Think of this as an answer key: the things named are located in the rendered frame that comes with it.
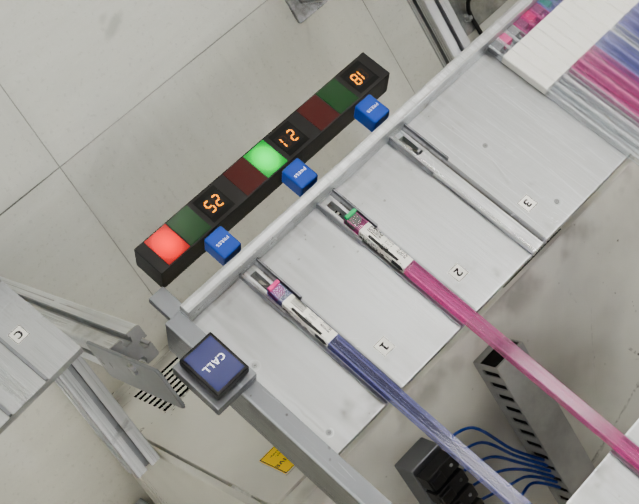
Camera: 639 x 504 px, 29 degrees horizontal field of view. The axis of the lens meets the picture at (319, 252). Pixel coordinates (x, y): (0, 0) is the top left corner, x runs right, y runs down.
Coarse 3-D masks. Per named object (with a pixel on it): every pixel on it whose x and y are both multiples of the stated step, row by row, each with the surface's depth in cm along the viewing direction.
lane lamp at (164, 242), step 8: (160, 232) 125; (168, 232) 125; (152, 240) 124; (160, 240) 124; (168, 240) 125; (176, 240) 125; (152, 248) 124; (160, 248) 124; (168, 248) 124; (176, 248) 124; (184, 248) 124; (160, 256) 124; (168, 256) 124; (176, 256) 124
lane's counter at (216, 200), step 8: (208, 192) 127; (216, 192) 127; (200, 200) 127; (208, 200) 127; (216, 200) 127; (224, 200) 127; (200, 208) 126; (208, 208) 126; (216, 208) 126; (224, 208) 127; (208, 216) 126; (216, 216) 126
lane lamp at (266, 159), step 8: (264, 144) 130; (248, 152) 130; (256, 152) 130; (264, 152) 130; (272, 152) 130; (248, 160) 129; (256, 160) 129; (264, 160) 129; (272, 160) 129; (280, 160) 129; (264, 168) 129; (272, 168) 129
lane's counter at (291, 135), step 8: (280, 128) 131; (288, 128) 131; (296, 128) 131; (272, 136) 131; (280, 136) 131; (288, 136) 131; (296, 136) 131; (304, 136) 131; (280, 144) 130; (288, 144) 130; (296, 144) 130; (288, 152) 130
